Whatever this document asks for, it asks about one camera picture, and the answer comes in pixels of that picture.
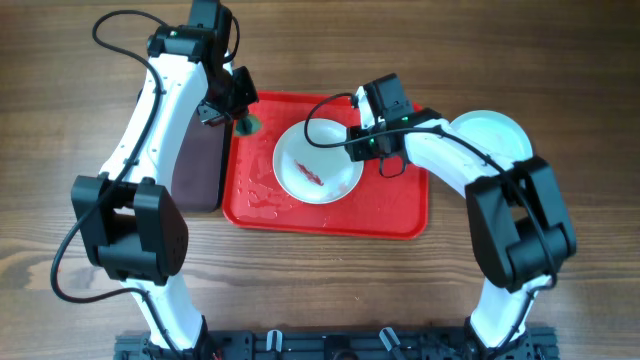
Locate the green yellow sponge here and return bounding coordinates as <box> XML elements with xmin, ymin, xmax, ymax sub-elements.
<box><xmin>234</xmin><ymin>114</ymin><xmax>262</xmax><ymax>137</ymax></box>

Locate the white plate with stain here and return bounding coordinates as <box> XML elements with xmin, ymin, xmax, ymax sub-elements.
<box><xmin>272</xmin><ymin>121</ymin><xmax>364</xmax><ymax>205</ymax></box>

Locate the light blue plate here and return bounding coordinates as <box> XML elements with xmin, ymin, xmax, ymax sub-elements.
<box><xmin>451</xmin><ymin>110</ymin><xmax>534</xmax><ymax>161</ymax></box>

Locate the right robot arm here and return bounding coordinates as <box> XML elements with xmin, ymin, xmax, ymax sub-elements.
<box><xmin>345</xmin><ymin>74</ymin><xmax>577</xmax><ymax>357</ymax></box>

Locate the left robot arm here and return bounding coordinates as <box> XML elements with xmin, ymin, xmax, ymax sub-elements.
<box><xmin>70</xmin><ymin>1</ymin><xmax>258</xmax><ymax>359</ymax></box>

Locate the black rectangular tray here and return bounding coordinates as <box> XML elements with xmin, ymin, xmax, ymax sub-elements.
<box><xmin>135</xmin><ymin>87</ymin><xmax>234</xmax><ymax>213</ymax></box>

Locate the red plastic tray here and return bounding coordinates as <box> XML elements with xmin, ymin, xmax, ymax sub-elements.
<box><xmin>221</xmin><ymin>91</ymin><xmax>429</xmax><ymax>240</ymax></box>

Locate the right black cable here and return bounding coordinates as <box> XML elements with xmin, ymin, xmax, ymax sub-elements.
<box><xmin>303</xmin><ymin>92</ymin><xmax>559</xmax><ymax>360</ymax></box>

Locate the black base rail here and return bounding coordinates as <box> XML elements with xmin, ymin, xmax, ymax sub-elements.
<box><xmin>113</xmin><ymin>327</ymin><xmax>560</xmax><ymax>360</ymax></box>

